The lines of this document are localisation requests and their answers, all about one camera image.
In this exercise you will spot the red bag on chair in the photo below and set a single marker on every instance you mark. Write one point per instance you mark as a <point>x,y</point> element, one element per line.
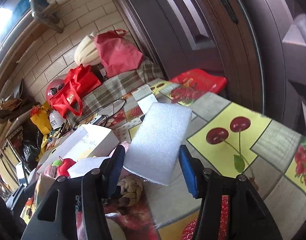
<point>200,80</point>

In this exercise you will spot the plaid covered bench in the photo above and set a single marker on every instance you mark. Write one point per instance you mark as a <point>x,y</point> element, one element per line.
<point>116,87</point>

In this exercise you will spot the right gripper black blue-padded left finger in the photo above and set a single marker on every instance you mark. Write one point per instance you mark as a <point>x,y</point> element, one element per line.
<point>98,184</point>

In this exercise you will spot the white shallow tray box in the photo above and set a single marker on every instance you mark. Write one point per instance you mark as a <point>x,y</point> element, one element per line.
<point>87,141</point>

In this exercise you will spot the glossy red tote bag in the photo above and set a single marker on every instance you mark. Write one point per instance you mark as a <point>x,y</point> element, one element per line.
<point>79,82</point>

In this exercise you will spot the pink red helmet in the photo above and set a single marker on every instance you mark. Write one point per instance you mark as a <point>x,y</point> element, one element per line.
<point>53,88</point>

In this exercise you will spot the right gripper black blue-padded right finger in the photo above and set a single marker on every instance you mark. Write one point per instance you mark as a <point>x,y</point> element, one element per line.
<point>231,208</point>

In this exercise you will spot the white helmet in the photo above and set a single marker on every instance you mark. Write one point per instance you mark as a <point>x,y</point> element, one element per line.
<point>56,120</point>

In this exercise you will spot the matte red fabric bag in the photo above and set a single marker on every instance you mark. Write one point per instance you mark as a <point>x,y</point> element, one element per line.
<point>117,54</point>

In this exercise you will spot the beige braided rope knot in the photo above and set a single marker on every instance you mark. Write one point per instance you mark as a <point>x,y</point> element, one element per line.
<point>130,191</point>

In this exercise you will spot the fruit print tablecloth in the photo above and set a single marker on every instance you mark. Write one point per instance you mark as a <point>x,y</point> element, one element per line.
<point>225,137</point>

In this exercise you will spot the white metal bracket stand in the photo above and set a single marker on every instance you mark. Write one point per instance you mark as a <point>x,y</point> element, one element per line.
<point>144,99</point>

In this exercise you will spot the red plush apple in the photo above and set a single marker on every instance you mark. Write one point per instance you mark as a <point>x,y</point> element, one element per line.
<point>62,166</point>

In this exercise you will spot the black plastic bag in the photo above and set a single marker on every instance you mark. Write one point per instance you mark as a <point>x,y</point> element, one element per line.
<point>31,146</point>

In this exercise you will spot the cream foam strips bundle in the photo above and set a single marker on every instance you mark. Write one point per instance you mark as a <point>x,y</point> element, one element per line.
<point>86,52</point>

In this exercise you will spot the white foam block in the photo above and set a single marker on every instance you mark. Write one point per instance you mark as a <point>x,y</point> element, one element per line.
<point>154,149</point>
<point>85,165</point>

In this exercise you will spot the metal storage shelf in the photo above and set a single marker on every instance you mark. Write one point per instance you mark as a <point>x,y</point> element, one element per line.
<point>13,114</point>

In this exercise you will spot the yellow shopping bag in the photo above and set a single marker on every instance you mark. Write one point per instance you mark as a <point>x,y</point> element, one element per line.
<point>39,115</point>

